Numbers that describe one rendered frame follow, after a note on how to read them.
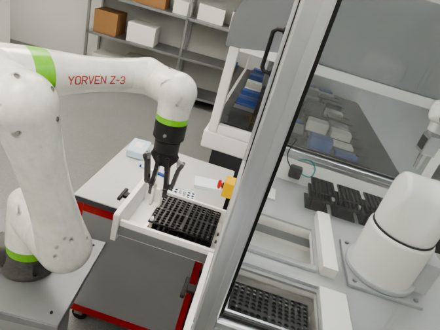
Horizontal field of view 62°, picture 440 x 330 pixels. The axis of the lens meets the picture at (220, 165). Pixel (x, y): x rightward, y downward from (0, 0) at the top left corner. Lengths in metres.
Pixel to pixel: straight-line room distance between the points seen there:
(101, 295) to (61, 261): 0.93
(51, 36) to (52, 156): 5.22
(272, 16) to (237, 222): 1.37
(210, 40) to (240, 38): 3.46
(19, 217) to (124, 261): 0.72
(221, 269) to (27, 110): 0.43
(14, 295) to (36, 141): 0.54
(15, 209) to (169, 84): 0.51
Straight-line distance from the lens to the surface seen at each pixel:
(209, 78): 5.41
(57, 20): 5.88
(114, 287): 1.81
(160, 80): 1.02
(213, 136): 2.01
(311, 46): 0.50
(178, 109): 1.00
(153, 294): 1.75
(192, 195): 1.61
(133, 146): 1.88
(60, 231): 0.90
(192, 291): 1.04
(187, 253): 1.22
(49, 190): 0.82
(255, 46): 1.86
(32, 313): 1.12
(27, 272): 1.18
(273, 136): 0.54
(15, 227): 1.08
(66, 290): 1.17
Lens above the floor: 1.66
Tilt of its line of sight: 27 degrees down
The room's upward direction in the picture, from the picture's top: 16 degrees clockwise
